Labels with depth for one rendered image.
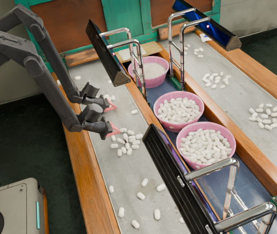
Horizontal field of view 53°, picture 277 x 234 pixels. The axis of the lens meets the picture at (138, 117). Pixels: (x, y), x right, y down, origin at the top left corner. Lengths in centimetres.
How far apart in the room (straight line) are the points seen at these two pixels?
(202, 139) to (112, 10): 103
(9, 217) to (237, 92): 153
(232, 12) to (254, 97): 183
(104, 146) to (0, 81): 182
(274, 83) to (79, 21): 123
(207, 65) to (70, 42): 91
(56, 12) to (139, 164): 108
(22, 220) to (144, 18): 150
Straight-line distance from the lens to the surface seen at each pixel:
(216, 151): 133
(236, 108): 154
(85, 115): 118
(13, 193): 203
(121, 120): 150
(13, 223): 190
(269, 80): 172
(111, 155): 134
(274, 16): 371
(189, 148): 132
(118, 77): 120
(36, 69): 93
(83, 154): 135
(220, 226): 70
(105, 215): 114
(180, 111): 151
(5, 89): 306
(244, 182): 132
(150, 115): 146
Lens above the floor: 175
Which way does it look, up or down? 42 degrees down
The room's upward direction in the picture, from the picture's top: 10 degrees counter-clockwise
